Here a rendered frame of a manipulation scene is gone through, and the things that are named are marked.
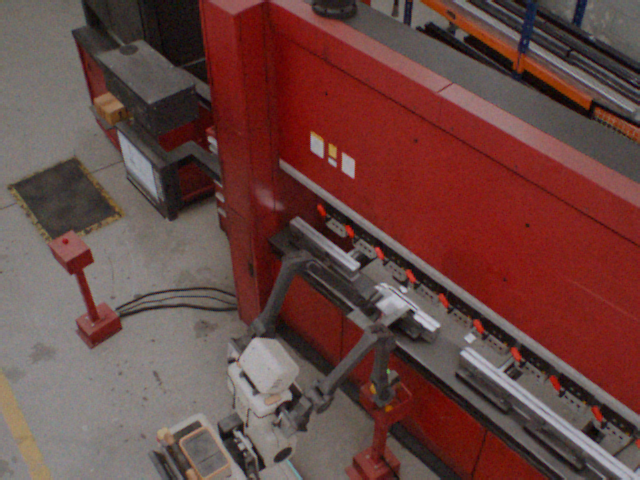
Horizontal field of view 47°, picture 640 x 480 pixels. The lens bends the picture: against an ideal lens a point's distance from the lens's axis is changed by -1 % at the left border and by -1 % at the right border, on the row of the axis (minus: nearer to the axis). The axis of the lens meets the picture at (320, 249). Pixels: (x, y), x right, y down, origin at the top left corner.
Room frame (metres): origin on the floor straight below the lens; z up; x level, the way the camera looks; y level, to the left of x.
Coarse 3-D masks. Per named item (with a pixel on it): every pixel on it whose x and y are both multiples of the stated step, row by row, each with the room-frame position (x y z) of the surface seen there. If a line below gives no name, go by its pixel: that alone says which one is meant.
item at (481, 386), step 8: (464, 368) 2.03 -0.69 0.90; (464, 376) 1.99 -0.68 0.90; (472, 376) 1.99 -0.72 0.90; (472, 384) 1.94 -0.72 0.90; (480, 384) 1.94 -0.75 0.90; (480, 392) 1.91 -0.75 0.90; (488, 392) 1.90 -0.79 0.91; (496, 392) 1.90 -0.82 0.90; (488, 400) 1.87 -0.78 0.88; (496, 400) 1.86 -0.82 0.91; (504, 400) 1.86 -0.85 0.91; (504, 408) 1.81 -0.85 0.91
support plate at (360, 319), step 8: (384, 288) 2.45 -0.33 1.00; (384, 296) 2.40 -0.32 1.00; (376, 304) 2.35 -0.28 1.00; (352, 312) 2.30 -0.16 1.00; (360, 312) 2.30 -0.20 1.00; (400, 312) 2.30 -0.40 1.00; (352, 320) 2.25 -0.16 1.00; (360, 320) 2.25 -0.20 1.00; (368, 320) 2.25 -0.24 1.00; (384, 320) 2.25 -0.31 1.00; (392, 320) 2.25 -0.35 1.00
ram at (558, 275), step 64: (320, 64) 2.77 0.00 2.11; (320, 128) 2.77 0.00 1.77; (384, 128) 2.49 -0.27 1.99; (320, 192) 2.77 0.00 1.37; (384, 192) 2.47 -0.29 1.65; (448, 192) 2.22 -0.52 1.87; (512, 192) 2.02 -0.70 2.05; (448, 256) 2.18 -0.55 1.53; (512, 256) 1.97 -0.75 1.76; (576, 256) 1.80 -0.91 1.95; (512, 320) 1.92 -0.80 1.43; (576, 320) 1.74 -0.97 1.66
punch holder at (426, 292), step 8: (416, 272) 2.29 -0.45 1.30; (424, 272) 2.26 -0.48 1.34; (416, 280) 2.29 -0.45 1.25; (424, 280) 2.26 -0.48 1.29; (432, 280) 2.23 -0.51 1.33; (424, 288) 2.25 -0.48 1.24; (432, 288) 2.22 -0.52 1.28; (440, 288) 2.20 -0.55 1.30; (424, 296) 2.24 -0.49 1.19; (432, 296) 2.22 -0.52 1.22; (432, 304) 2.21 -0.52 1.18
